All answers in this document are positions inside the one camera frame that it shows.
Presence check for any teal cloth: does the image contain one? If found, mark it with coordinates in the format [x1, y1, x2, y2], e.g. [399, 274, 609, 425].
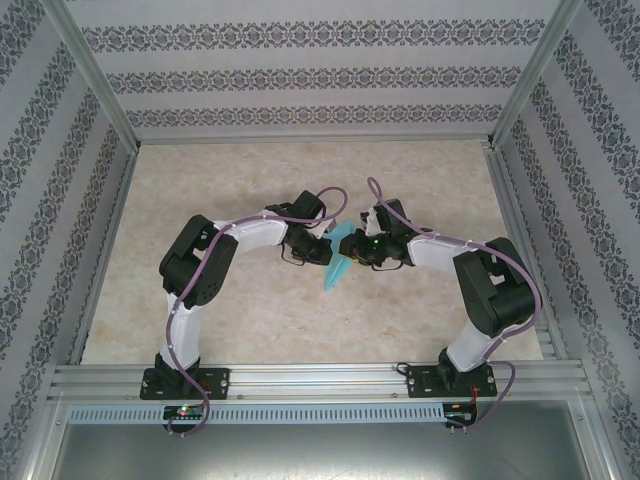
[322, 222, 369, 292]

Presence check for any grey sheet metal panel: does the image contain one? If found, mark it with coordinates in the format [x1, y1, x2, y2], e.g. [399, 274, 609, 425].
[29, 399, 616, 480]

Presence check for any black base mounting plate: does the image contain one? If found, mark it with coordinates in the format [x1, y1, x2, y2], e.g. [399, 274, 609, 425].
[139, 367, 232, 401]
[405, 364, 499, 400]

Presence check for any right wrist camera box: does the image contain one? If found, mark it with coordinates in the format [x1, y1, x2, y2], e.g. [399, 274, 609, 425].
[359, 207, 384, 235]

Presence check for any thin aluminium wall rail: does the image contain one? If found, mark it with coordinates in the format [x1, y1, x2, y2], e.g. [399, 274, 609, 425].
[134, 132, 496, 147]

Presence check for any wide aluminium base rail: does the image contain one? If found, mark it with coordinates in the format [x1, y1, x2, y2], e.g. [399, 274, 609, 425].
[47, 362, 594, 401]

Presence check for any grey slotted cable duct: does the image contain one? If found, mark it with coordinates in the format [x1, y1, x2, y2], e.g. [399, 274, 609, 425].
[67, 403, 446, 425]

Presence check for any purple cable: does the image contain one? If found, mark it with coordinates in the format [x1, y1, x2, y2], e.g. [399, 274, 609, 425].
[367, 176, 544, 436]
[166, 185, 350, 439]

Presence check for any aluminium frame post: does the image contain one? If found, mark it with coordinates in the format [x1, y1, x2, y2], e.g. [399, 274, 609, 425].
[487, 0, 586, 149]
[42, 0, 142, 151]

